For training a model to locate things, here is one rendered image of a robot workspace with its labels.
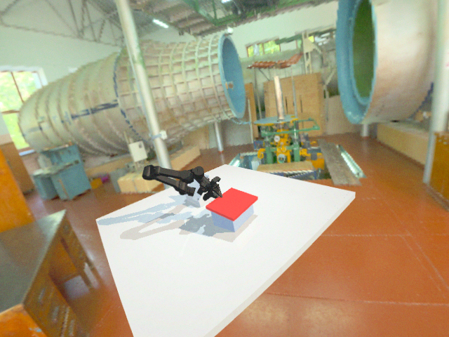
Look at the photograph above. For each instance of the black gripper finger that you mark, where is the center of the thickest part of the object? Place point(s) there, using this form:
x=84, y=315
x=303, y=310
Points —
x=213, y=195
x=217, y=190

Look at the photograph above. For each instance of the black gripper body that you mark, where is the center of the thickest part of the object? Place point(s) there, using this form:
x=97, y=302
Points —
x=211, y=184

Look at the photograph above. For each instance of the light blue open box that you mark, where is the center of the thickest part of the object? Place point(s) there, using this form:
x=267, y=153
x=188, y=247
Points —
x=230, y=224

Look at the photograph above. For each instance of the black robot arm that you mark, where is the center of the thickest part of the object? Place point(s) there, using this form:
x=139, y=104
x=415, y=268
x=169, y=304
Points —
x=165, y=175

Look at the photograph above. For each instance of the red box lid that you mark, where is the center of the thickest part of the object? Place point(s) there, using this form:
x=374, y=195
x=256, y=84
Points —
x=233, y=204

